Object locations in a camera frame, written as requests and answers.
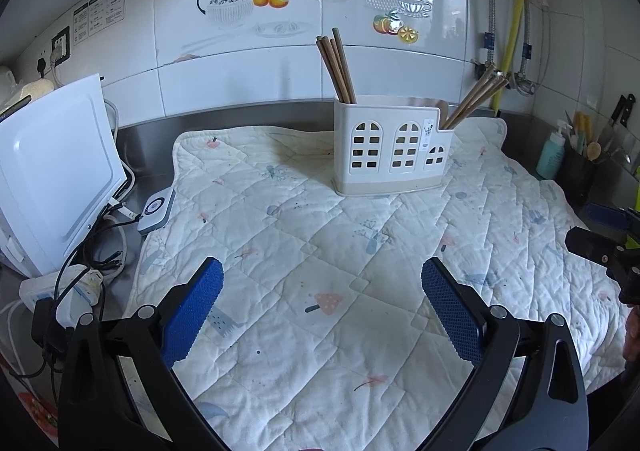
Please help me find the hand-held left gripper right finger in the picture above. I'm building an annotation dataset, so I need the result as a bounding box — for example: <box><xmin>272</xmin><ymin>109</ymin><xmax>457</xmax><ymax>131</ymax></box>
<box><xmin>421</xmin><ymin>257</ymin><xmax>589</xmax><ymax>451</ymax></box>

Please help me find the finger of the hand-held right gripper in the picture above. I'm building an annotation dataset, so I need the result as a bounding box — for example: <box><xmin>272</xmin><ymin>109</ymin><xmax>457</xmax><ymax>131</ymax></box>
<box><xmin>566</xmin><ymin>226</ymin><xmax>623</xmax><ymax>277</ymax></box>
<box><xmin>586</xmin><ymin>202</ymin><xmax>632</xmax><ymax>235</ymax></box>

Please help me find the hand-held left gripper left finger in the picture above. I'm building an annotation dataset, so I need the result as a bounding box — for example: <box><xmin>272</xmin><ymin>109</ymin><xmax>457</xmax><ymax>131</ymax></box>
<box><xmin>57</xmin><ymin>256</ymin><xmax>225</xmax><ymax>451</ymax></box>

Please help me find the white plastic chopstick holder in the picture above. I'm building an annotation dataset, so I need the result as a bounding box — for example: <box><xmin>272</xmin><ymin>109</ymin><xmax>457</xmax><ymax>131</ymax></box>
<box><xmin>332</xmin><ymin>95</ymin><xmax>453</xmax><ymax>197</ymax></box>

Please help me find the brown wooden chopstick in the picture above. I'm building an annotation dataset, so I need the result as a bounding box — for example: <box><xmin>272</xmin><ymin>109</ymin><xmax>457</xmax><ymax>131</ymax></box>
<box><xmin>327</xmin><ymin>36</ymin><xmax>353</xmax><ymax>103</ymax></box>
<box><xmin>447</xmin><ymin>75</ymin><xmax>507</xmax><ymax>129</ymax></box>
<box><xmin>315</xmin><ymin>36</ymin><xmax>347</xmax><ymax>103</ymax></box>
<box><xmin>321</xmin><ymin>36</ymin><xmax>350</xmax><ymax>103</ymax></box>
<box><xmin>332</xmin><ymin>27</ymin><xmax>357</xmax><ymax>104</ymax></box>
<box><xmin>450</xmin><ymin>80</ymin><xmax>510</xmax><ymax>130</ymax></box>
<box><xmin>442</xmin><ymin>64</ymin><xmax>497</xmax><ymax>128</ymax></box>
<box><xmin>445</xmin><ymin>71</ymin><xmax>502</xmax><ymax>128</ymax></box>

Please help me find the black utensil container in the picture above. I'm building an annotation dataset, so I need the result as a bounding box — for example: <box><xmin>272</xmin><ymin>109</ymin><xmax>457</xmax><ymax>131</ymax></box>
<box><xmin>556</xmin><ymin>146</ymin><xmax>599</xmax><ymax>205</ymax></box>

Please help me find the teal pump bottle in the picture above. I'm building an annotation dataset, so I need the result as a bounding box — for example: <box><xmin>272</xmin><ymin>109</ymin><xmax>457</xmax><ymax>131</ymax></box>
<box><xmin>536</xmin><ymin>120</ymin><xmax>569</xmax><ymax>180</ymax></box>

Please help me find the white grey small device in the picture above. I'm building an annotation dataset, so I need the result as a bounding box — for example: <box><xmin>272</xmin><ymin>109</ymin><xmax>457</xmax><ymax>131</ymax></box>
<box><xmin>137</xmin><ymin>187</ymin><xmax>177</xmax><ymax>236</ymax></box>

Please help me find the white power strip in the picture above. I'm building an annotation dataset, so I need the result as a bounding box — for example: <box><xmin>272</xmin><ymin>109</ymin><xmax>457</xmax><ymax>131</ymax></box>
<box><xmin>19</xmin><ymin>265</ymin><xmax>104</xmax><ymax>328</ymax></box>

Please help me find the white quilted printed mat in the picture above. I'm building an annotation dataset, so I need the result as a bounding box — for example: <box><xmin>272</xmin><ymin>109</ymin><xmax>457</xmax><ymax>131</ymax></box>
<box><xmin>120</xmin><ymin>118</ymin><xmax>633</xmax><ymax>451</ymax></box>

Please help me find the black power adapter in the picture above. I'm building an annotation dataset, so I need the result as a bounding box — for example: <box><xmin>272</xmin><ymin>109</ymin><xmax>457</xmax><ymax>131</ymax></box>
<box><xmin>31</xmin><ymin>298</ymin><xmax>69</xmax><ymax>353</ymax></box>

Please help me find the metal gas valve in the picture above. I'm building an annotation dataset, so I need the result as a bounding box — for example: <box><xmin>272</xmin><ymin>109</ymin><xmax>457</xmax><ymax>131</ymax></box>
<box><xmin>510</xmin><ymin>72</ymin><xmax>539</xmax><ymax>98</ymax></box>

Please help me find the white countertop appliance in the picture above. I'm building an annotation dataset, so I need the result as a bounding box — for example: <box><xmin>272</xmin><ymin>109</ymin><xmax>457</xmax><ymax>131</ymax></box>
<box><xmin>0</xmin><ymin>72</ymin><xmax>129</xmax><ymax>278</ymax></box>

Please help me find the black handled knife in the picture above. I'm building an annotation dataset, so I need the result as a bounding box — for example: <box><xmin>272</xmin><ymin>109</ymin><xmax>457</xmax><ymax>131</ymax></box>
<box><xmin>597</xmin><ymin>94</ymin><xmax>637</xmax><ymax>153</ymax></box>

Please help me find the black power cable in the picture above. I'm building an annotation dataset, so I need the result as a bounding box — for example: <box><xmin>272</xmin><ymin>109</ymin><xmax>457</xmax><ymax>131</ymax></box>
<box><xmin>50</xmin><ymin>216</ymin><xmax>128</xmax><ymax>317</ymax></box>

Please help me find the yellow gas hose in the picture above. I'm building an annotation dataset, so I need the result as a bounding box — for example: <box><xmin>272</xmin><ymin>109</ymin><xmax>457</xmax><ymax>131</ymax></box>
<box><xmin>491</xmin><ymin>0</ymin><xmax>532</xmax><ymax>115</ymax></box>

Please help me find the black wall socket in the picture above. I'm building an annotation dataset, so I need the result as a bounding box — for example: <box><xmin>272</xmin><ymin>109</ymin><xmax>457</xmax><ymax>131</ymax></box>
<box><xmin>51</xmin><ymin>26</ymin><xmax>72</xmax><ymax>65</ymax></box>

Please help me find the wall instruction sticker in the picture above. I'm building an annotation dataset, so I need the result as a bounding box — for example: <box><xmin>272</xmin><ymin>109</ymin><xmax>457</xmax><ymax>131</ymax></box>
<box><xmin>72</xmin><ymin>0</ymin><xmax>125</xmax><ymax>40</ymax></box>

